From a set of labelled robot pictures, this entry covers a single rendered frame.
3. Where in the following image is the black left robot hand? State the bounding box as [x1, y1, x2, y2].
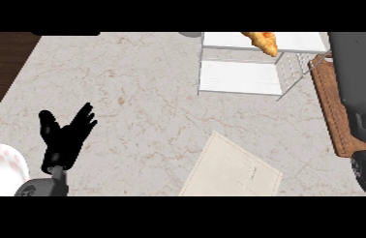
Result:
[37, 102, 100, 176]

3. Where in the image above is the beige placemat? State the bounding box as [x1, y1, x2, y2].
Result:
[177, 130, 285, 197]

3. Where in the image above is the golden brown croissant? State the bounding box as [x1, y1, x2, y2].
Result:
[239, 31, 280, 58]

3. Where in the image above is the white bowl with pink marks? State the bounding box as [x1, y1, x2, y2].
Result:
[0, 143, 31, 197]

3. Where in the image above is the small grey round object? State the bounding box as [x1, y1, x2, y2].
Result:
[177, 31, 205, 39]

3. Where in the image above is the brown wooden cutting board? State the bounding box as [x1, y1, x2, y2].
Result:
[307, 52, 366, 159]

